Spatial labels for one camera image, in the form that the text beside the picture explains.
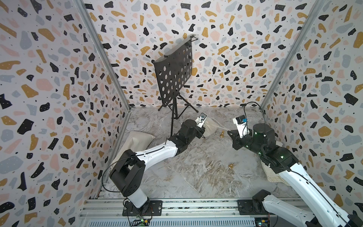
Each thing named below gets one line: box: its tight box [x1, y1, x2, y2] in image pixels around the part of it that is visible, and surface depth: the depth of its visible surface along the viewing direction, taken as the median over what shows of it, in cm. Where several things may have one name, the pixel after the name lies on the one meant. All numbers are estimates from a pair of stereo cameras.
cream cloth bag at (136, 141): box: [109, 130, 156, 173], surface depth 92 cm
